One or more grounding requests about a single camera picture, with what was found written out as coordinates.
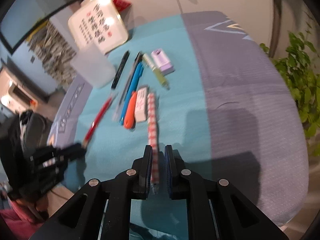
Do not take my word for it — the orange utility knife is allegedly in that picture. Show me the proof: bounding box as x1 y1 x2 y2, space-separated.
123 91 137 129

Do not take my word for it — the black pen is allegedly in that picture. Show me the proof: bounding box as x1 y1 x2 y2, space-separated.
111 50 130 90

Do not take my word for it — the translucent plastic pen cup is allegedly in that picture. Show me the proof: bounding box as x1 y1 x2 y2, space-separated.
71 43 116 88

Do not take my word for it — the black framed monitor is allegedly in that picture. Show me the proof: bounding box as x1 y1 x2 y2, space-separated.
1 0 84 54

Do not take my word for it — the white eraser with print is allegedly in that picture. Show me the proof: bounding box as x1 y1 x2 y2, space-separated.
135 86 148 122

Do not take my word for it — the purple correction tape box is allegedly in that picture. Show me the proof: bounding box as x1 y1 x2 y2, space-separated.
151 49 175 75

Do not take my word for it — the red white checkered pencil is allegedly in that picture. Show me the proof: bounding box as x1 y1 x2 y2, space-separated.
147 93 160 194

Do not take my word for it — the red booklet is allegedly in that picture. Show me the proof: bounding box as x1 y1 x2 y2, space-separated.
97 0 131 12

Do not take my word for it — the blue pen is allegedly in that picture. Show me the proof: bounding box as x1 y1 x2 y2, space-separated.
120 62 144 126

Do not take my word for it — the teal and purple desk mat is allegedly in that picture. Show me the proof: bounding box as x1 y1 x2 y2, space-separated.
51 11 309 239

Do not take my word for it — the translucent clear pen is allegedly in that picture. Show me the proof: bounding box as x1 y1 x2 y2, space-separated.
112 51 142 122

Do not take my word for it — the green potted plant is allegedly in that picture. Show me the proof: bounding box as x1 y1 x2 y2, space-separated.
270 20 319 156

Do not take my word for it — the white calligraphy desk lamp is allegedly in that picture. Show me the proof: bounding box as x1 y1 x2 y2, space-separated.
68 0 129 54

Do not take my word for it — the yellow-green highlighter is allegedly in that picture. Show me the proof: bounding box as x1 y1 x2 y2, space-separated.
142 53 170 90

